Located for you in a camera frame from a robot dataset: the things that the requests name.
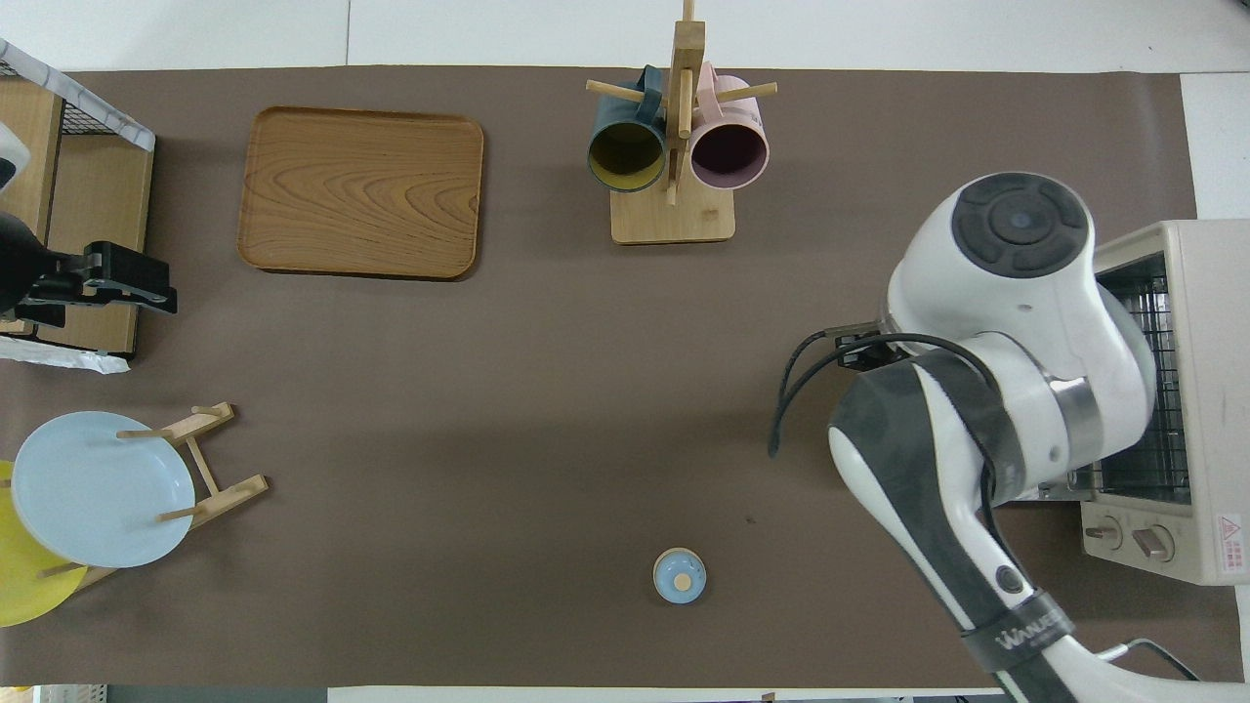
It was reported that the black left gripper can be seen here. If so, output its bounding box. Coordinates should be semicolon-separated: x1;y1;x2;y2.
0;210;180;330

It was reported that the cream toaster oven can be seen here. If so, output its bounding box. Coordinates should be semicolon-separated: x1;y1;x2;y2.
1064;220;1250;587

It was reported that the light blue plate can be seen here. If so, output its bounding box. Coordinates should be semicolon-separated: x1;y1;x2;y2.
11;411;196;569

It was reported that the wooden plate rack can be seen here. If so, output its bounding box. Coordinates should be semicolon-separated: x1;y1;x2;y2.
39;401;270;592

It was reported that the wooden tray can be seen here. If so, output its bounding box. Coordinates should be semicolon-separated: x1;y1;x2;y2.
237;106;485;281

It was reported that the yellow plate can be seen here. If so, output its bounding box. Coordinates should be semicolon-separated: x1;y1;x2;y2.
0;460;89;628

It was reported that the brown table mat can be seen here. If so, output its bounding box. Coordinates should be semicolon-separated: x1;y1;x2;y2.
0;65;1246;689

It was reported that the dark blue mug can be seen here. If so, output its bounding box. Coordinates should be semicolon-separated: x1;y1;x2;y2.
586;65;668;194

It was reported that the wooden mug tree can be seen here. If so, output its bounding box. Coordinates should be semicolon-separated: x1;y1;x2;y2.
586;0;779;245

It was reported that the pink mug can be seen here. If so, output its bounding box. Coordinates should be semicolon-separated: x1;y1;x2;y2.
689;62;771;191

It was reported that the wooden shelf with wire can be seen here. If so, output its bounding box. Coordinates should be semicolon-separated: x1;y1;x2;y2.
0;37;157;376

